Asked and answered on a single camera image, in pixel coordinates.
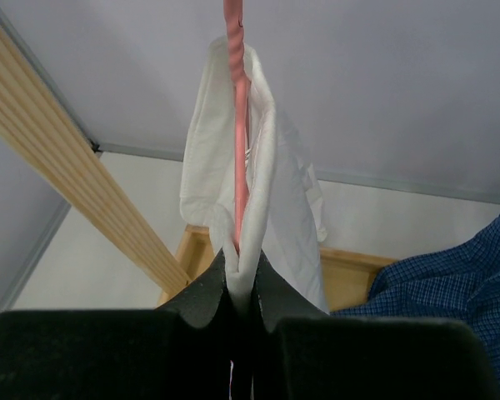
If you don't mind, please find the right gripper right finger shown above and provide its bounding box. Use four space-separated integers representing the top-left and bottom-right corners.
251 257 500 399

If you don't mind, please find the blue checkered shirt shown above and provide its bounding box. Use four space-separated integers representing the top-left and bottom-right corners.
334 214 500 384

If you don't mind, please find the wooden clothes rack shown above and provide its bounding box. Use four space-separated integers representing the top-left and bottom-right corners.
0 6 399 313

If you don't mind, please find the white shirt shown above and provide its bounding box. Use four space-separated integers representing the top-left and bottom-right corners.
180 37 328 312

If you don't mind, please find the pink wire hanger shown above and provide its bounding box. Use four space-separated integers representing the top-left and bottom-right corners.
223 0 249 253

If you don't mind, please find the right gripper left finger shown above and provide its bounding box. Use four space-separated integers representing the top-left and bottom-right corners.
0 253 244 399

